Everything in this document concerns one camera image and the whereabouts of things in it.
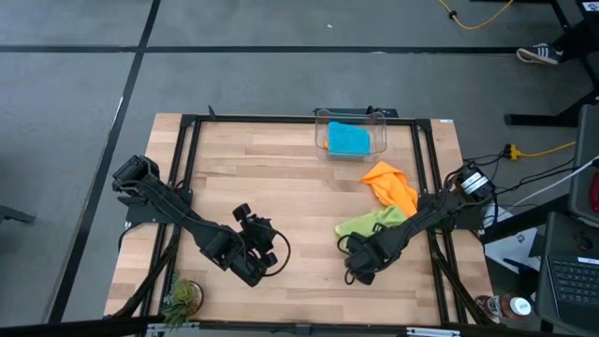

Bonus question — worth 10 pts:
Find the red object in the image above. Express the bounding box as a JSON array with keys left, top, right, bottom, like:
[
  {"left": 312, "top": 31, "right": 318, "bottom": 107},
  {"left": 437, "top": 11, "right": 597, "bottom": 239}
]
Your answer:
[{"left": 589, "top": 170, "right": 599, "bottom": 215}]

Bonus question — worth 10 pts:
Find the black desk leg frame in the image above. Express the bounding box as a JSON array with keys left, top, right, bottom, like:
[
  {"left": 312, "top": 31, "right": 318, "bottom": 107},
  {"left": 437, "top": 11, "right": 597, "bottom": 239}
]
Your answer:
[{"left": 504, "top": 0, "right": 599, "bottom": 128}]

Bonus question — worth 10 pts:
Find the person's shoe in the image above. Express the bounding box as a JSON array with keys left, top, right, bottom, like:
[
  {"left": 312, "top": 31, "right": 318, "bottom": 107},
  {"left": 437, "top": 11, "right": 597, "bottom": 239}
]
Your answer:
[{"left": 516, "top": 42, "right": 565, "bottom": 66}]

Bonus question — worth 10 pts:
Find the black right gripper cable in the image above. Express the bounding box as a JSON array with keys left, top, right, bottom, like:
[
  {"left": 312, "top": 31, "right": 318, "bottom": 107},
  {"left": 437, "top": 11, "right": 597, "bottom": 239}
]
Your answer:
[{"left": 336, "top": 232, "right": 359, "bottom": 287}]

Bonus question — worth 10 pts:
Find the person's leg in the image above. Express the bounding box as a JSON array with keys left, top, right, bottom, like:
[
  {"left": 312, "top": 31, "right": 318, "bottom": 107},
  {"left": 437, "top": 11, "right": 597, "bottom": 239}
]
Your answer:
[{"left": 554, "top": 18, "right": 599, "bottom": 62}]

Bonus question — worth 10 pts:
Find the teal blue microfiber towel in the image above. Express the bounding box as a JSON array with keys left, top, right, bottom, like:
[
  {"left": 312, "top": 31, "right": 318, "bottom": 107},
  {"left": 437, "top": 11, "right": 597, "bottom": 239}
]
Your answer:
[{"left": 327, "top": 121, "right": 373, "bottom": 159}]

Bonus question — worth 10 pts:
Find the grey laptop with keyboard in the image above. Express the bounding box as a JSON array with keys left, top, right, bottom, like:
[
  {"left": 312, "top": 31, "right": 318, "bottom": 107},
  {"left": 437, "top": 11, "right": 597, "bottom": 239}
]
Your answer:
[{"left": 534, "top": 210, "right": 599, "bottom": 337}]

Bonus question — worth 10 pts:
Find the white cable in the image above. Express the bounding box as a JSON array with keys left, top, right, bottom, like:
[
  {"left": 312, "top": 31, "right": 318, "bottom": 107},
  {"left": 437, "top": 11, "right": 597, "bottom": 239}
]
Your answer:
[{"left": 512, "top": 157, "right": 599, "bottom": 208}]

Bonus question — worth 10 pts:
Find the black power cable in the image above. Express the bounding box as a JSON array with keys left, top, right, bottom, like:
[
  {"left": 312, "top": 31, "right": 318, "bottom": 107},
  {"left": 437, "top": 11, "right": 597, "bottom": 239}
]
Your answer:
[{"left": 486, "top": 158, "right": 577, "bottom": 198}]

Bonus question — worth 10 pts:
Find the small potted succulent plant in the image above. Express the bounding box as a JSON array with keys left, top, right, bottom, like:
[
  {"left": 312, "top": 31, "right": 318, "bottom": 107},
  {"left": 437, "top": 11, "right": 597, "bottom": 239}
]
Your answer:
[{"left": 160, "top": 273, "right": 206, "bottom": 330}]

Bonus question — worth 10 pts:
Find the white cardboard box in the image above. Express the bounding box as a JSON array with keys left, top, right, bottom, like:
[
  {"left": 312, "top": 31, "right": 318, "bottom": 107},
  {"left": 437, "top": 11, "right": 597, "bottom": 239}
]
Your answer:
[{"left": 483, "top": 205, "right": 544, "bottom": 275}]

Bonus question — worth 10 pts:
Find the brown bottle with white cap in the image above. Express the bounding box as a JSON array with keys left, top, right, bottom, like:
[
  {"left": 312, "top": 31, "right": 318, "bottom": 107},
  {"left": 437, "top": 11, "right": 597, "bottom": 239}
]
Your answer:
[{"left": 475, "top": 293, "right": 533, "bottom": 320}]

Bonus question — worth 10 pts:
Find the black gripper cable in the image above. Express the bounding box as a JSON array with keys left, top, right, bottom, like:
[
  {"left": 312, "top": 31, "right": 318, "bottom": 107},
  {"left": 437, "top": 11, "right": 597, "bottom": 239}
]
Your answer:
[
  {"left": 336, "top": 232, "right": 359, "bottom": 287},
  {"left": 259, "top": 223, "right": 292, "bottom": 277}
]

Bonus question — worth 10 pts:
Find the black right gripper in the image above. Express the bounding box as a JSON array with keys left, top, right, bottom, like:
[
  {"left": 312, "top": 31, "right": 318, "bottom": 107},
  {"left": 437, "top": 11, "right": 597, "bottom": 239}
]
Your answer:
[{"left": 344, "top": 228, "right": 404, "bottom": 286}]

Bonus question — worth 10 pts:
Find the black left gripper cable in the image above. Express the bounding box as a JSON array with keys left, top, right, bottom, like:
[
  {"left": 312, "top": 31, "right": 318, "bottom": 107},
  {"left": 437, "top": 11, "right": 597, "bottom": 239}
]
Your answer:
[{"left": 259, "top": 223, "right": 292, "bottom": 277}]

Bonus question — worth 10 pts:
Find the black bracket plate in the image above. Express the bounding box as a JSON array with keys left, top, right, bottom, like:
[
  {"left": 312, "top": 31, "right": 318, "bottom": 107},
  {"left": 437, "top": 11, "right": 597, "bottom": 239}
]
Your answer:
[{"left": 312, "top": 106, "right": 400, "bottom": 119}]

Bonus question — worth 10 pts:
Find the yellow plug with cord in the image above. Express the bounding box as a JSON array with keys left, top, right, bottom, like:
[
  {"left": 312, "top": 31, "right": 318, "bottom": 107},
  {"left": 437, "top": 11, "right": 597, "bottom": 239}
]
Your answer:
[{"left": 503, "top": 140, "right": 577, "bottom": 162}]

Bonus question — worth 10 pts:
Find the lime green microfiber towel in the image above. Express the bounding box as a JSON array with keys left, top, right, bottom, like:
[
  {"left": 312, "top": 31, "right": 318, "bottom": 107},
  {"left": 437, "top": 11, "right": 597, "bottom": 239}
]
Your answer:
[{"left": 333, "top": 204, "right": 409, "bottom": 239}]

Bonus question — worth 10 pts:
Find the black metal bar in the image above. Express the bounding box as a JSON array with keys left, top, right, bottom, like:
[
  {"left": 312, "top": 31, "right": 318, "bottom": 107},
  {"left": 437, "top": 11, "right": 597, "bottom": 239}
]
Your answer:
[{"left": 0, "top": 315, "right": 166, "bottom": 337}]

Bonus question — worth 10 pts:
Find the silver metal bracket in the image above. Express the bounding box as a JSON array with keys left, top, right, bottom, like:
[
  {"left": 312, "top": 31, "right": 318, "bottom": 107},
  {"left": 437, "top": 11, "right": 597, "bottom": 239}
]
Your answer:
[{"left": 405, "top": 327, "right": 462, "bottom": 337}]

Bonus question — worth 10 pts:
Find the black furniture foot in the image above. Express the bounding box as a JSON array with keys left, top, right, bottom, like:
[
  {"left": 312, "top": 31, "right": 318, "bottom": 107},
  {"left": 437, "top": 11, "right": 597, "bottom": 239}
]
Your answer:
[{"left": 0, "top": 204, "right": 37, "bottom": 225}]

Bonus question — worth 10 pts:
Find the yellow cable with black grip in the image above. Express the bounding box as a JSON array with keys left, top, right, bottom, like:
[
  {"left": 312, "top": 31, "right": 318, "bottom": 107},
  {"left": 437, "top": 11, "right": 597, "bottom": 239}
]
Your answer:
[{"left": 437, "top": 0, "right": 516, "bottom": 31}]

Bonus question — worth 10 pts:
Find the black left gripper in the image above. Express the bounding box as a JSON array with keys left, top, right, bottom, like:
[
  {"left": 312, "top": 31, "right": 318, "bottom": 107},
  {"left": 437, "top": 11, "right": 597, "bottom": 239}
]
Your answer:
[{"left": 232, "top": 203, "right": 281, "bottom": 271}]

